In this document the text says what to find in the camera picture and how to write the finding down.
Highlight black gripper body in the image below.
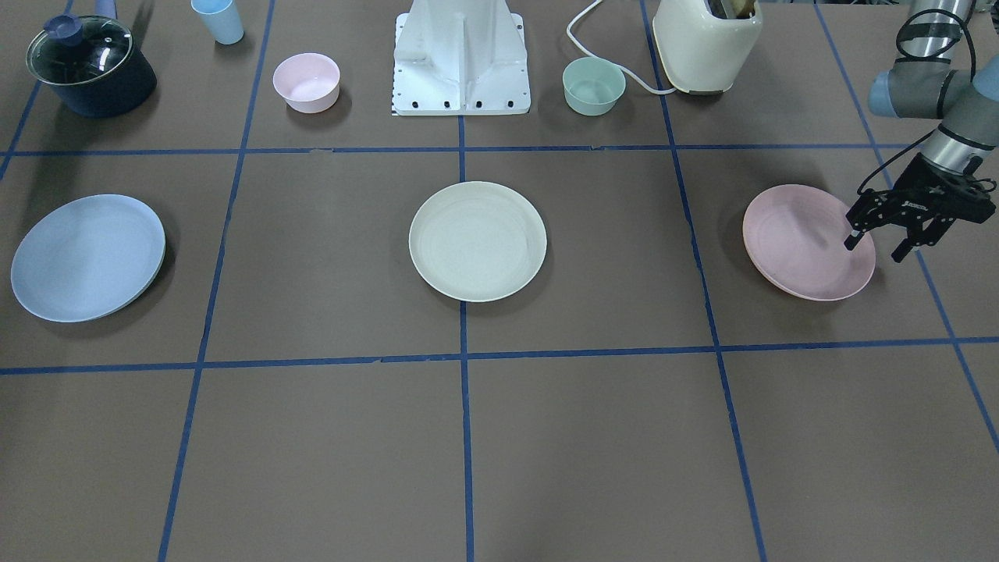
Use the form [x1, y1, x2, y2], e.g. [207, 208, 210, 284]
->
[846, 154, 997, 235]

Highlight pink plate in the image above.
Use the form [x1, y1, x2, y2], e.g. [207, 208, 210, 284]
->
[741, 184, 876, 302]

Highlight blue plate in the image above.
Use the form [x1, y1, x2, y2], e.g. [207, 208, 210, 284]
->
[10, 194, 165, 323]

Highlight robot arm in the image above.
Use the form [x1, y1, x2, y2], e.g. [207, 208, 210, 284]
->
[844, 1, 998, 262]

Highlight cream toaster with bread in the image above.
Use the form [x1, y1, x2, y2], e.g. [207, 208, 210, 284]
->
[567, 0, 763, 96]

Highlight green bowl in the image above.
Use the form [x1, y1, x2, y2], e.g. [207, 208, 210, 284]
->
[561, 56, 627, 117]

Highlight cream plate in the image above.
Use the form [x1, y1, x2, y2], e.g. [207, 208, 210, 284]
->
[409, 181, 547, 303]

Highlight pink bowl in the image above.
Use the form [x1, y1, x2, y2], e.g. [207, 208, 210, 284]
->
[272, 52, 340, 114]

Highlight light blue cup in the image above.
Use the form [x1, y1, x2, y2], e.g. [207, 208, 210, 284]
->
[190, 0, 245, 45]

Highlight dark blue pot with lid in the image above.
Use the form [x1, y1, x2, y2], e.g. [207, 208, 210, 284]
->
[24, 1, 158, 119]

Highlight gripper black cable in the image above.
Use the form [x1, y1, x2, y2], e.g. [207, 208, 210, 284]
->
[857, 8, 999, 196]

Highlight white camera stand base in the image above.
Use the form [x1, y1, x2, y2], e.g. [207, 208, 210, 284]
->
[390, 1, 531, 116]

